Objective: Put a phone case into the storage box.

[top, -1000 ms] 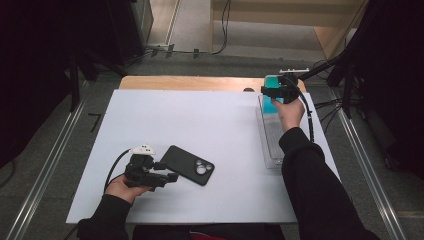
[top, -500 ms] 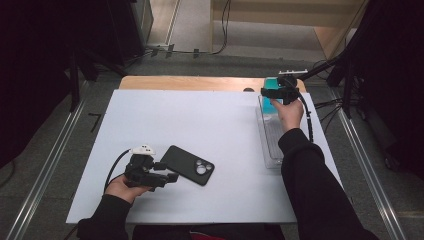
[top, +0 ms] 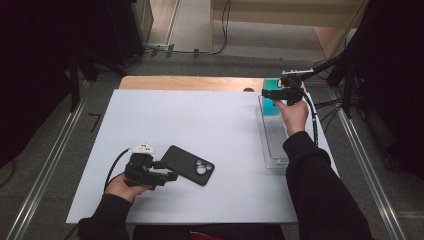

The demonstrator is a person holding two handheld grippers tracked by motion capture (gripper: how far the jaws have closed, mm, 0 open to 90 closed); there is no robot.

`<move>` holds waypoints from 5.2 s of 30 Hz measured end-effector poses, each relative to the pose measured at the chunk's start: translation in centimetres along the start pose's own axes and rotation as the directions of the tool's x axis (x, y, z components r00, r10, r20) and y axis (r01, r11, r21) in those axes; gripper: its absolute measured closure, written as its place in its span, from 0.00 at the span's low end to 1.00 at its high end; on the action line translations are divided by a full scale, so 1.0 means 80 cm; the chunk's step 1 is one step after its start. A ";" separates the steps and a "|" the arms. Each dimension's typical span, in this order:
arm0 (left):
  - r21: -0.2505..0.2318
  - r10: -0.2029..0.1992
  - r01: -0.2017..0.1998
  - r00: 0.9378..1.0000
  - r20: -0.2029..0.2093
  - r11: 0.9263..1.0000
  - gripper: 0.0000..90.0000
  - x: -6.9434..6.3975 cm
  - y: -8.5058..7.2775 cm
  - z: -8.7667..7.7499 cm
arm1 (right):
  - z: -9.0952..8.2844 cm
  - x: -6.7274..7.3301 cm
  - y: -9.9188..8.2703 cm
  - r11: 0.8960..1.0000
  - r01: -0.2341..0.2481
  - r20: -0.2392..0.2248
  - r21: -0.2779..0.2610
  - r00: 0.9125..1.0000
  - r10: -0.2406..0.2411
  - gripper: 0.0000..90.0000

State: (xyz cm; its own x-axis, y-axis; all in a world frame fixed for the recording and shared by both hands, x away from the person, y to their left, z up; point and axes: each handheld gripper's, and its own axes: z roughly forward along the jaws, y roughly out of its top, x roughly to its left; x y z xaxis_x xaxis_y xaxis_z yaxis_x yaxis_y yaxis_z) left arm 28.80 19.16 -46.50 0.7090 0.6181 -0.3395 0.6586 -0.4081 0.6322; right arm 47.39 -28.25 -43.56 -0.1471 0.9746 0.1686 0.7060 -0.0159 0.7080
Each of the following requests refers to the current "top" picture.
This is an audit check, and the white board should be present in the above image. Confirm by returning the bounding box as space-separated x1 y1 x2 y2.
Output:
65 89 339 225

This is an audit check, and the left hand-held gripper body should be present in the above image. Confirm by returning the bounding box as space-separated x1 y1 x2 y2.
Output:
123 143 168 191

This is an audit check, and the person's left hand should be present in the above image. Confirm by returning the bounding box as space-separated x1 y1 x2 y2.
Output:
104 173 154 204

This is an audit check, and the left hand-held gripper cable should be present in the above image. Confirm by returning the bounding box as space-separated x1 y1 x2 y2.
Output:
103 148 131 193

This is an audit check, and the hand-held gripper cable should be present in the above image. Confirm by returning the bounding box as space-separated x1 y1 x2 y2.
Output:
301 89 320 147
103 148 131 193

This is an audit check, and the black phone case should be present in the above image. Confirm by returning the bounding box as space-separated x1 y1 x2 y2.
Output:
160 145 216 187

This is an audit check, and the black floor cable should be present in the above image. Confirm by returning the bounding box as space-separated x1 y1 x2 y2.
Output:
143 0 233 57

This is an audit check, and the iridescent phone case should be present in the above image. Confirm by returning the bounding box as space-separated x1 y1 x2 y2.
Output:
261 78 284 117

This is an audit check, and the black cabinet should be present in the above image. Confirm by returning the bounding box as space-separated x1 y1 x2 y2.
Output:
106 0 154 66

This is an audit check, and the light wooden furniture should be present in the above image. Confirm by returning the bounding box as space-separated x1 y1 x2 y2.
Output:
209 0 371 61

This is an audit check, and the person's right hand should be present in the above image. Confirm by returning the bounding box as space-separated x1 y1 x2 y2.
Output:
273 98 310 137

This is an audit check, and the right hand-held gripper cable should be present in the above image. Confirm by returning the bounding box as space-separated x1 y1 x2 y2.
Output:
301 89 320 147

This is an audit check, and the black metal stand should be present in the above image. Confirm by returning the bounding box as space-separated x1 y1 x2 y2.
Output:
298 49 355 119
68 46 128 113

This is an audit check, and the clear plastic rack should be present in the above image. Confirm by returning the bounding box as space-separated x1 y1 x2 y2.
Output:
255 94 301 170

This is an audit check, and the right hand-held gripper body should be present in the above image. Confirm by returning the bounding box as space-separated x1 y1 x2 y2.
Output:
279 68 315 107

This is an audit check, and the bundle of black cables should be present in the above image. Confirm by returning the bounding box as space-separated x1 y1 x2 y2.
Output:
313 96 363 134

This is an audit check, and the metal floor rail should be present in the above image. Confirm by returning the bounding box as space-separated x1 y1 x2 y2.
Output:
328 88 408 240
6 81 89 240

